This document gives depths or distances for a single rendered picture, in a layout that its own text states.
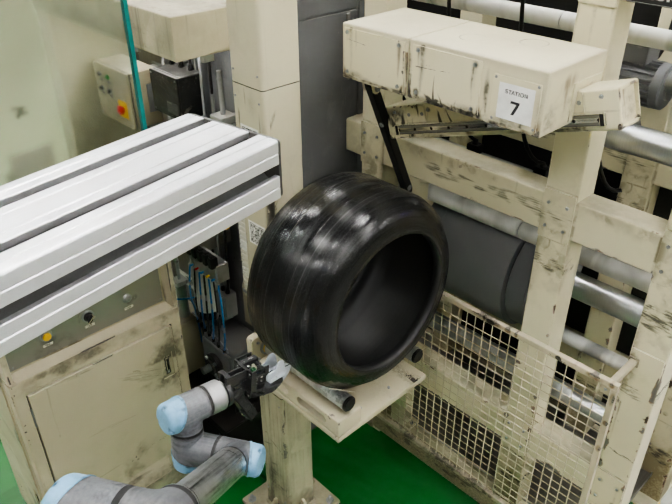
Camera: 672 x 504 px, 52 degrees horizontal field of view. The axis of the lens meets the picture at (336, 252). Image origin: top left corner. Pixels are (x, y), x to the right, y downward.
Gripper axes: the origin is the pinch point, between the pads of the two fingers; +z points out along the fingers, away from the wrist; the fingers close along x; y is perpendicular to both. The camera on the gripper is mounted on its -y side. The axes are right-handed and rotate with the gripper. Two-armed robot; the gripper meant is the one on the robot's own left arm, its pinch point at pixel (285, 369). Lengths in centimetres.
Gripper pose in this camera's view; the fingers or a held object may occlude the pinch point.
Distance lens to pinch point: 177.3
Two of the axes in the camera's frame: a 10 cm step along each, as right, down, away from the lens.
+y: 0.9, -8.9, -4.5
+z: 7.2, -2.6, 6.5
